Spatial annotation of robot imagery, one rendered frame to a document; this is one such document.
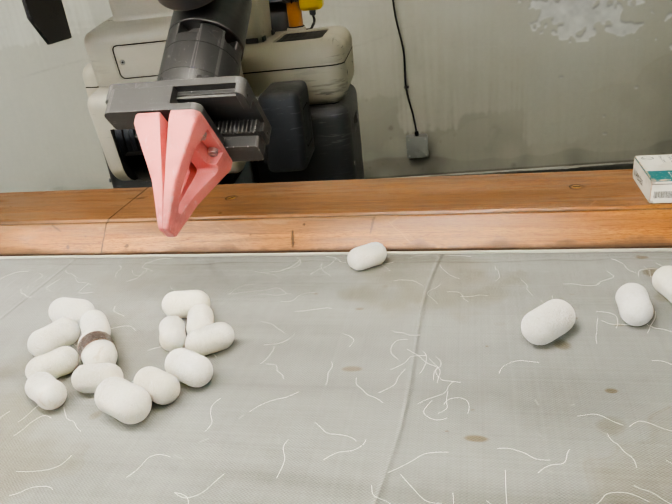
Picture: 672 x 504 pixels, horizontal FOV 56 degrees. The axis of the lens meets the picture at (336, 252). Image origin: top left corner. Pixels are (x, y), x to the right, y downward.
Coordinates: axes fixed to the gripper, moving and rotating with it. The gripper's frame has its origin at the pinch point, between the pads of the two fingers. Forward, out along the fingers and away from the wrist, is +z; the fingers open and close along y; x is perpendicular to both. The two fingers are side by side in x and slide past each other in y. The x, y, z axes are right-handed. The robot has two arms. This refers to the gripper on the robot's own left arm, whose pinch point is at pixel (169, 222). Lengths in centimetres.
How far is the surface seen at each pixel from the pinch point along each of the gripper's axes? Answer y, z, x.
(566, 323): 25.3, 5.2, 4.0
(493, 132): 25, -121, 175
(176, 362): 2.3, 9.4, 0.0
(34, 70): -149, -132, 135
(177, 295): -1.0, 3.5, 4.8
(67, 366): -5.5, 9.8, 0.8
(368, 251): 11.8, -2.0, 9.8
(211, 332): 3.3, 6.9, 2.2
